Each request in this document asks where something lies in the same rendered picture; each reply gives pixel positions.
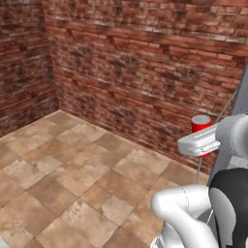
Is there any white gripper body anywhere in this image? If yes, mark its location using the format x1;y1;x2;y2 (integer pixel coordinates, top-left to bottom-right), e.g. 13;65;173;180
177;124;222;158

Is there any red soda can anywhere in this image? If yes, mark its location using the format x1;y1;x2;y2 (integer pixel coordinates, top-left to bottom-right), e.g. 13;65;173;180
191;114;213;159

